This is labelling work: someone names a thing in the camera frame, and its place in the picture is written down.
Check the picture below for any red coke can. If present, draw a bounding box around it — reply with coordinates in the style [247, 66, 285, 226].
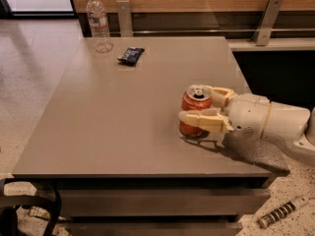
[179, 85, 213, 138]

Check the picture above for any right metal bracket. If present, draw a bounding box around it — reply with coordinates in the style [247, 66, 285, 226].
[253, 0, 284, 46]

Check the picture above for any horizontal metal rail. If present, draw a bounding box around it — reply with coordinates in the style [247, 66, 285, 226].
[109, 27, 315, 36]

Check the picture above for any lower grey drawer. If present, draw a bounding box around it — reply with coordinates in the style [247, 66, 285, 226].
[66, 222, 242, 236]

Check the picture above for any blue rxbar blueberry wrapper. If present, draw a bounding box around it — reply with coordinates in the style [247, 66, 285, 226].
[118, 47, 145, 66]

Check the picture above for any left metal bracket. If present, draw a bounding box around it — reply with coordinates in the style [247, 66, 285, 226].
[116, 0, 134, 37]

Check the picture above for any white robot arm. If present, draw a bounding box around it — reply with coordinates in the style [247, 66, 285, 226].
[178, 85, 315, 166]

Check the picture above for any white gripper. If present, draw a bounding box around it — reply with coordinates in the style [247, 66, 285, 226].
[178, 86, 271, 140]

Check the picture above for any black chair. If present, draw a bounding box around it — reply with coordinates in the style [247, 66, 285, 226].
[0, 178, 63, 236]

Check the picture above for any upper grey drawer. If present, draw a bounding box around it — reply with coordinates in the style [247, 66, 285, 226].
[59, 189, 270, 217]

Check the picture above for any grey drawer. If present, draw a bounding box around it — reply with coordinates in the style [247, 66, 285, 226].
[59, 189, 270, 217]
[66, 222, 242, 236]

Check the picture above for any clear plastic water bottle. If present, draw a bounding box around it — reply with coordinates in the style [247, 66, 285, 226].
[87, 0, 113, 53]

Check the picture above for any metal bracket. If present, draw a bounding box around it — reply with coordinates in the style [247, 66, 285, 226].
[253, 0, 284, 46]
[116, 0, 134, 37]

